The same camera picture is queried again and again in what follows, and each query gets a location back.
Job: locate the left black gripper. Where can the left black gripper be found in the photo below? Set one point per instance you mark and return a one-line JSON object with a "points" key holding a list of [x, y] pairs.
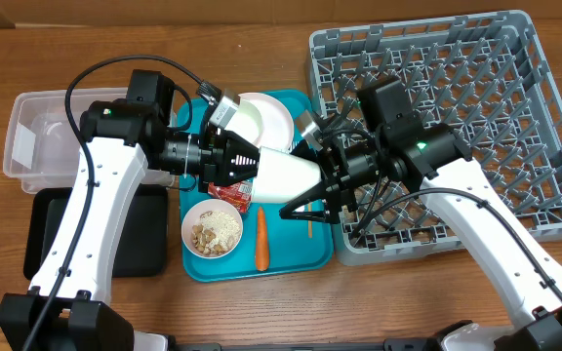
{"points": [[220, 154]]}

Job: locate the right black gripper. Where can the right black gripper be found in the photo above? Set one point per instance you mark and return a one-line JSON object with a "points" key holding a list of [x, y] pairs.
{"points": [[341, 177]]}

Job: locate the red snack wrapper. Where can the red snack wrapper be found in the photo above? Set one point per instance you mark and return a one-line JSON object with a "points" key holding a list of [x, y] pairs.
{"points": [[239, 194]]}

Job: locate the white plastic cup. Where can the white plastic cup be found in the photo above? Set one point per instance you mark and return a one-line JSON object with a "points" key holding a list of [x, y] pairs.
{"points": [[282, 177]]}

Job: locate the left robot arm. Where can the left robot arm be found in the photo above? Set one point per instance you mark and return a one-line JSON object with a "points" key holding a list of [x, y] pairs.
{"points": [[67, 306]]}

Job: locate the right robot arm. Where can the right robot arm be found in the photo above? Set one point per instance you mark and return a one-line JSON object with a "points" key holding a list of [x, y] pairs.
{"points": [[437, 167]]}

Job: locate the grey dishwasher rack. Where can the grey dishwasher rack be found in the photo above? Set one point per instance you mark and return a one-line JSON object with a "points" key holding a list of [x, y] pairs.
{"points": [[484, 74]]}

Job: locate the wooden chopstick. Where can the wooden chopstick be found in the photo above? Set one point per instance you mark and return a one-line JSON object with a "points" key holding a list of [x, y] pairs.
{"points": [[309, 223]]}

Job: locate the small white plate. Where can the small white plate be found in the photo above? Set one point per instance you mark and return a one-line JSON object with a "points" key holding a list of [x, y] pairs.
{"points": [[247, 122]]}

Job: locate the large white plate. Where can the large white plate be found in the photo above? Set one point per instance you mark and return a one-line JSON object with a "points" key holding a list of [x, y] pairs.
{"points": [[277, 121]]}

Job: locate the teal serving tray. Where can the teal serving tray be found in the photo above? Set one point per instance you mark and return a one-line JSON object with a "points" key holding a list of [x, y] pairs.
{"points": [[290, 248]]}

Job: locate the orange carrot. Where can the orange carrot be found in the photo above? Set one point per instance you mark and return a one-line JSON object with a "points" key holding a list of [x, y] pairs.
{"points": [[262, 254]]}

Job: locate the bowl with nuts and crumbs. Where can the bowl with nuts and crumbs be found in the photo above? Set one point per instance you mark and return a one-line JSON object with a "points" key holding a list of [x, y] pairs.
{"points": [[211, 229]]}

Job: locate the black plastic tray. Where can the black plastic tray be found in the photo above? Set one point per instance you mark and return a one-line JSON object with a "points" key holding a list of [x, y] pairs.
{"points": [[142, 251]]}

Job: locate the clear plastic storage bin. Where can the clear plastic storage bin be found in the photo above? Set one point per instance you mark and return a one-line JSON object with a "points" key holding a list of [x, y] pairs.
{"points": [[40, 151]]}

